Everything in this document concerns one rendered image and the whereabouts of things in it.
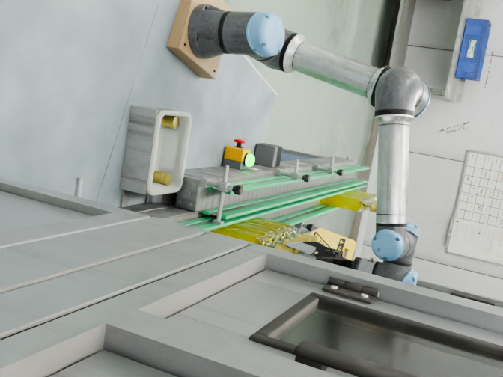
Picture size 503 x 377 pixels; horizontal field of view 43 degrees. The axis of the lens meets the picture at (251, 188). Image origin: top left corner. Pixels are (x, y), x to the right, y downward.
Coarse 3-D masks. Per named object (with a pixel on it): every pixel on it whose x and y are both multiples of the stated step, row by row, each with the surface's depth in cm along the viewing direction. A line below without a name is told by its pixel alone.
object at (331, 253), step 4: (328, 248) 180; (332, 248) 181; (320, 252) 175; (324, 252) 174; (328, 252) 174; (332, 252) 174; (336, 252) 175; (340, 252) 177; (316, 256) 175; (320, 256) 175; (324, 256) 174; (328, 256) 174; (332, 256) 173; (336, 256) 174; (340, 256) 178; (352, 260) 177; (356, 260) 172; (352, 264) 173; (356, 264) 171; (352, 268) 171
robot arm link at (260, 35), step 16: (240, 16) 172; (256, 16) 170; (272, 16) 171; (224, 32) 173; (240, 32) 171; (256, 32) 169; (272, 32) 172; (240, 48) 174; (256, 48) 171; (272, 48) 173
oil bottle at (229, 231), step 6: (222, 228) 184; (228, 228) 185; (234, 228) 186; (222, 234) 184; (228, 234) 183; (234, 234) 182; (240, 234) 182; (246, 234) 181; (252, 234) 182; (258, 234) 184; (246, 240) 181; (252, 240) 180; (258, 240) 179; (264, 240) 180
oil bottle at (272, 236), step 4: (232, 224) 189; (236, 224) 190; (240, 224) 191; (244, 224) 192; (240, 228) 188; (244, 228) 188; (248, 228) 187; (252, 228) 188; (256, 228) 189; (252, 232) 186; (256, 232) 186; (260, 232) 186; (264, 232) 186; (268, 232) 187; (272, 232) 188; (268, 236) 185; (272, 236) 185; (276, 236) 188; (272, 240) 185
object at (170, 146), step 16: (160, 112) 164; (176, 112) 170; (160, 128) 178; (176, 128) 179; (160, 144) 179; (176, 144) 179; (160, 160) 181; (176, 160) 180; (176, 176) 180; (160, 192) 171
